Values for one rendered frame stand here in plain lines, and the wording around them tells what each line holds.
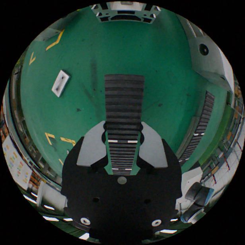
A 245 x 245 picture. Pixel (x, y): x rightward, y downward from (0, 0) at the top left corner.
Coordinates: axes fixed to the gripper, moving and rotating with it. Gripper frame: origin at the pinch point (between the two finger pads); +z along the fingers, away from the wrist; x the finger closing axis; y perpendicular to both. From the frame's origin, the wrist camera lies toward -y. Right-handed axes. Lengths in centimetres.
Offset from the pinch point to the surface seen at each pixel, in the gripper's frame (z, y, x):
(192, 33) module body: 0.2, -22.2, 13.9
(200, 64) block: 0.1, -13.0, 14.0
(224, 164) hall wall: -45, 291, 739
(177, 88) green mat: 3.2, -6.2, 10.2
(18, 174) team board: -75, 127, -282
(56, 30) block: 0.7, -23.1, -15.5
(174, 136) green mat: 3.2, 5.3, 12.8
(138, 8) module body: -1.3, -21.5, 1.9
